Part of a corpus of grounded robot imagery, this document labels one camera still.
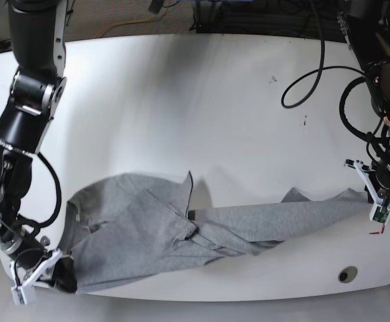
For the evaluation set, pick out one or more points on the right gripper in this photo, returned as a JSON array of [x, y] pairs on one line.
[[59, 275]]

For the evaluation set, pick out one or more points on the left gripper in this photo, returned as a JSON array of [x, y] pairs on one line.
[[376, 180]]

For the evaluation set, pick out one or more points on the grey T-shirt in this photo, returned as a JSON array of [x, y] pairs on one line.
[[129, 227]]

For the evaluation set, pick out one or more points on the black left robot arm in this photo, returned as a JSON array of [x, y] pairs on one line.
[[366, 29]]

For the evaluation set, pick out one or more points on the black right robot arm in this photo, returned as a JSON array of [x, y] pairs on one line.
[[37, 41]]

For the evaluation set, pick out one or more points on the red tape rectangle marker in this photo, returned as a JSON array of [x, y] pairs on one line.
[[380, 232]]

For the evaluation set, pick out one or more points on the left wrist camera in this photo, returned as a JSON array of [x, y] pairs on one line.
[[380, 214]]

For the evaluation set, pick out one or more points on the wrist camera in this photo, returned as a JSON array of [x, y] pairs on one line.
[[380, 214], [23, 295]]

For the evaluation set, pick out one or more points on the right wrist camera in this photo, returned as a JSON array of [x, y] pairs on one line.
[[23, 295]]

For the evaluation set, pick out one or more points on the right table cable grommet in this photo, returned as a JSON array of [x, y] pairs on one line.
[[348, 274]]

